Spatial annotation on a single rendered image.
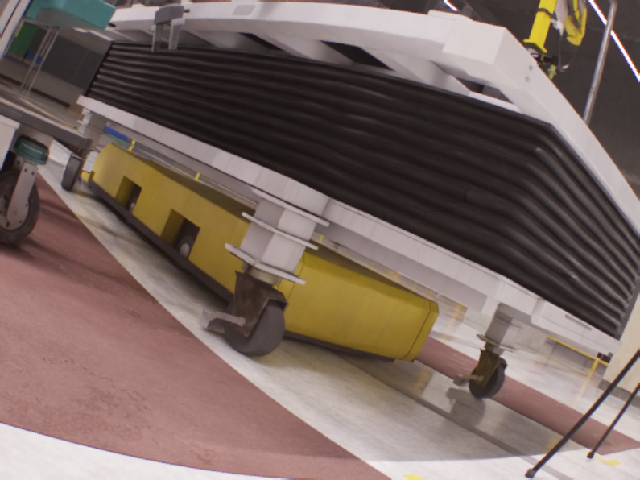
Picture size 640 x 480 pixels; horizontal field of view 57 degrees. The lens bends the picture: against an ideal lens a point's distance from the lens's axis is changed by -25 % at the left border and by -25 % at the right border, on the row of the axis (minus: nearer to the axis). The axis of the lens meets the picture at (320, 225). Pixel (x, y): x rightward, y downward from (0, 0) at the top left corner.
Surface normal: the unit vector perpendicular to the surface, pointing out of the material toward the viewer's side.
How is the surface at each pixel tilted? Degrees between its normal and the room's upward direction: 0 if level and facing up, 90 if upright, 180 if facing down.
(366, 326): 90
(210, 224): 90
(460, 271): 90
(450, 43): 90
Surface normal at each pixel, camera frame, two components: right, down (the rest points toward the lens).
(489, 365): -0.74, -0.33
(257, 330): -0.62, -0.27
